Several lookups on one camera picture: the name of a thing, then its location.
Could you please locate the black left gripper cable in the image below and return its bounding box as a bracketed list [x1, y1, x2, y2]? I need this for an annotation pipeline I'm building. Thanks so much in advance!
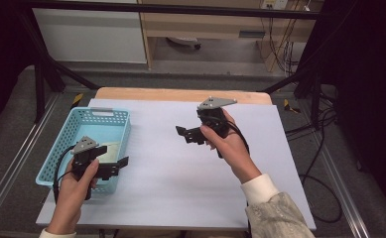
[52, 145, 77, 203]

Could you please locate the wooden table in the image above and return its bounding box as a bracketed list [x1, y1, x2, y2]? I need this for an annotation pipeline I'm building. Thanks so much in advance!
[94, 86, 274, 106]

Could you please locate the yellow black wedge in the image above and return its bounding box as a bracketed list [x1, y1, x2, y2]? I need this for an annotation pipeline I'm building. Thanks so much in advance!
[70, 92, 84, 109]
[283, 98, 301, 114]

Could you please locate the white chair base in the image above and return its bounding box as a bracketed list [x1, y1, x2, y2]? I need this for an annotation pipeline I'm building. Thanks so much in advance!
[166, 36, 202, 52]

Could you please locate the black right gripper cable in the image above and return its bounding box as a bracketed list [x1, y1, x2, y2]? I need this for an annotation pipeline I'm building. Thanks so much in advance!
[224, 120, 251, 157]

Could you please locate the person's right hand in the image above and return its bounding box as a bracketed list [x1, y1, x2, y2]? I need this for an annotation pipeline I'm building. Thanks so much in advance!
[199, 108, 263, 184]

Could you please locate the black horizontal frame bar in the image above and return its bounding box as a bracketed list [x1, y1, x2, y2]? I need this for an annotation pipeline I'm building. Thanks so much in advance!
[18, 1, 322, 20]

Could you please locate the light blue perforated plastic basket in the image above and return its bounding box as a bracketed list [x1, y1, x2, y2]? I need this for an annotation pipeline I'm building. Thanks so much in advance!
[35, 106, 132, 196]

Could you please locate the black floor cable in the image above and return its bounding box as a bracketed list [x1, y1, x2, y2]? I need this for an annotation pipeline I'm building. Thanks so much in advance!
[284, 92, 344, 224]

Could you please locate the wooden desk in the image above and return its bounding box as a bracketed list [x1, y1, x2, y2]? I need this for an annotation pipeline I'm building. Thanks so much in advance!
[140, 0, 325, 72]

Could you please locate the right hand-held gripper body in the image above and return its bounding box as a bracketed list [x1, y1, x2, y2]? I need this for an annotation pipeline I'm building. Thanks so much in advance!
[184, 96, 238, 146]

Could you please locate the white power strip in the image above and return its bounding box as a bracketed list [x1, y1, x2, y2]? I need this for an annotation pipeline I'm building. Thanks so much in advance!
[261, 0, 290, 11]

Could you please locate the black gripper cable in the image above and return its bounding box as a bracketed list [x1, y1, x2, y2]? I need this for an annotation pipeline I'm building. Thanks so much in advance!
[52, 145, 77, 203]
[224, 120, 251, 157]

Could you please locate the person's left hand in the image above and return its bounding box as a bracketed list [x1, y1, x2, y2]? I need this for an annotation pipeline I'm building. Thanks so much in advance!
[46, 158, 101, 236]

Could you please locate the hanging cable bundle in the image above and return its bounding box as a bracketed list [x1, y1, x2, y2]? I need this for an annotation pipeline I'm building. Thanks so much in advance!
[259, 13, 302, 77]

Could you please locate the white table cover sheet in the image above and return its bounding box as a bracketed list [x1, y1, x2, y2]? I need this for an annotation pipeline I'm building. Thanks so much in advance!
[36, 98, 318, 231]

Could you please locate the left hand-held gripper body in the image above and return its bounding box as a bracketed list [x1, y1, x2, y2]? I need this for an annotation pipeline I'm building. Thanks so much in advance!
[70, 136, 120, 181]

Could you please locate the black metal stand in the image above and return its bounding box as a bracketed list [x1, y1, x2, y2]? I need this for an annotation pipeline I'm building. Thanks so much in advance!
[262, 49, 324, 131]
[18, 9, 101, 124]

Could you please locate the metal floor rail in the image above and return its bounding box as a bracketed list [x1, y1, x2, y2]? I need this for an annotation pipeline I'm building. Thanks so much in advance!
[315, 141, 371, 238]
[0, 93, 62, 229]

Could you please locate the white cabinet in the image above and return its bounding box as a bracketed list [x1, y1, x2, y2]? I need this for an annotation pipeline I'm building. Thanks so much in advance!
[32, 7, 148, 64]

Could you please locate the light green cloth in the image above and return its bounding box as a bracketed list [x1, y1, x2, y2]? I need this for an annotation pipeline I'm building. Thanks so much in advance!
[95, 141, 122, 164]

